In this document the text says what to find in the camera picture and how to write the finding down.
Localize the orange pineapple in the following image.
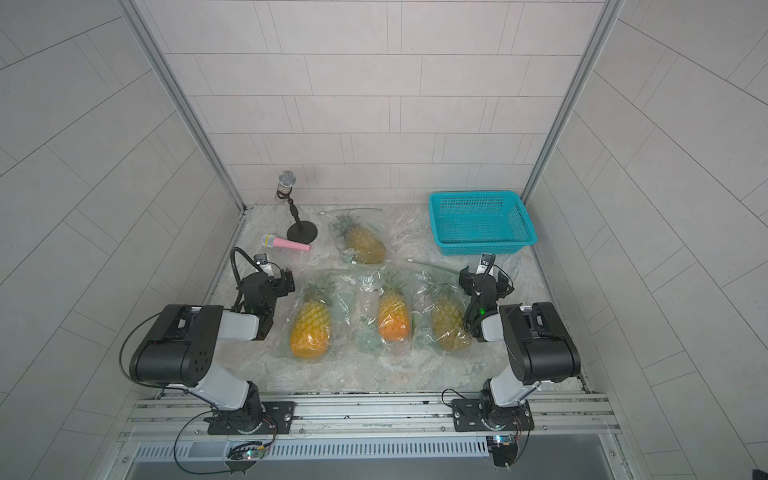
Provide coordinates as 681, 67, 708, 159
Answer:
376, 276, 411, 342

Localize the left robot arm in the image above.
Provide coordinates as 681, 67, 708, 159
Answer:
128, 268, 295, 435

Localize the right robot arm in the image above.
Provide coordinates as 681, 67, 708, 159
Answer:
452, 265, 581, 434

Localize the right green pineapple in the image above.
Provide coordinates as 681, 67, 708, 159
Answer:
428, 283, 471, 352

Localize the green pineapple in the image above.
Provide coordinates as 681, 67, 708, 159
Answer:
331, 213, 386, 264
428, 283, 471, 352

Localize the left yellow pineapple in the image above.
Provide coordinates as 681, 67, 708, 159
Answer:
290, 284, 332, 359

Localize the back green pineapple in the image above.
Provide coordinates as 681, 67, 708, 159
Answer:
331, 213, 386, 264

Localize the pink toy microphone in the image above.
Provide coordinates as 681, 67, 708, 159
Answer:
261, 234, 311, 252

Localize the black microphone stand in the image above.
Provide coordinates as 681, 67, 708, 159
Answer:
286, 194, 318, 245

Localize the teal plastic basket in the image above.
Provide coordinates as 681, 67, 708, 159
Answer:
428, 191, 538, 256

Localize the right circuit board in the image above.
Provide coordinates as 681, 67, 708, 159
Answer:
486, 435, 519, 469

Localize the circuit board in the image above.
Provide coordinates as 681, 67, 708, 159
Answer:
486, 435, 519, 469
226, 441, 272, 469

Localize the left circuit board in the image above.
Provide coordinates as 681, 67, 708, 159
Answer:
226, 441, 272, 469

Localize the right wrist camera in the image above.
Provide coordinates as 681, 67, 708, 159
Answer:
476, 253, 496, 276

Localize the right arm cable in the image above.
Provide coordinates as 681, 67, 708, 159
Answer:
440, 386, 487, 415

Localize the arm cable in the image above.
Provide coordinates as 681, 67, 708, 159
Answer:
118, 311, 241, 476
440, 386, 487, 415

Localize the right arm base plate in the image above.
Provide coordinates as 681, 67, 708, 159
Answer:
450, 398, 535, 432

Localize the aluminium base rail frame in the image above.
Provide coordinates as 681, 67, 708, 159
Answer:
96, 390, 641, 479

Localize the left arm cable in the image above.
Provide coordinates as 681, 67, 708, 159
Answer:
118, 311, 241, 476

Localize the right aluminium corner post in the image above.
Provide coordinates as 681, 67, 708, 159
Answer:
521, 0, 623, 205

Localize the aluminium corner post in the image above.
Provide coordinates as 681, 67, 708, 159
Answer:
116, 0, 247, 213
521, 0, 623, 205

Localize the left aluminium corner post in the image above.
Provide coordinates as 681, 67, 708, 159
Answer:
116, 0, 247, 213

